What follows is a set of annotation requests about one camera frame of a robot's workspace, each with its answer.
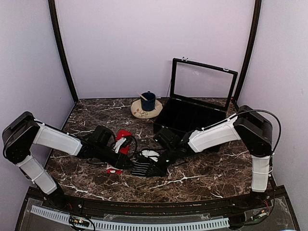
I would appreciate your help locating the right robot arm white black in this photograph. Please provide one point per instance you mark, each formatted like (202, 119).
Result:
(247, 125)

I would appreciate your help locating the red Santa Christmas sock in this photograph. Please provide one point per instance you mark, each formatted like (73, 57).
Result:
(122, 133)

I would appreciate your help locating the black compartment box glass lid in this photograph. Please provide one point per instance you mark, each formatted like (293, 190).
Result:
(199, 96)

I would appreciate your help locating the black frame post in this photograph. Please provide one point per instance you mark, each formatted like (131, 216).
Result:
(249, 49)
(61, 51)

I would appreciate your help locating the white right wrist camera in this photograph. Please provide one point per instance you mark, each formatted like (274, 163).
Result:
(153, 155)

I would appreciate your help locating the left black frame post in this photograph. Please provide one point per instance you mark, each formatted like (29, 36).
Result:
(61, 51)

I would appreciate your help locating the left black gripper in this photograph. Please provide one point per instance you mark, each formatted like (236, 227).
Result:
(119, 162)

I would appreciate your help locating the right black frame post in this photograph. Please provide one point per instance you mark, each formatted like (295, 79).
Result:
(249, 49)

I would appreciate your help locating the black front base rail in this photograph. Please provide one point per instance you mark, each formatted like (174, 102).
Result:
(178, 197)

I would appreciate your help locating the white slotted cable duct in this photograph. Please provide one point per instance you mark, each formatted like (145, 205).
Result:
(127, 223)

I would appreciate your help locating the black white striped sock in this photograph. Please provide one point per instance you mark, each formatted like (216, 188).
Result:
(143, 167)

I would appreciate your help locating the blue ceramic cup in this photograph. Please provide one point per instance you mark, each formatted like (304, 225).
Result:
(150, 104)

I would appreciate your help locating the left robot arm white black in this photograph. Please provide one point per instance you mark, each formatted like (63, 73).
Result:
(26, 131)

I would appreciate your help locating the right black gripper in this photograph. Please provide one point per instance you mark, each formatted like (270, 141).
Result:
(159, 171)

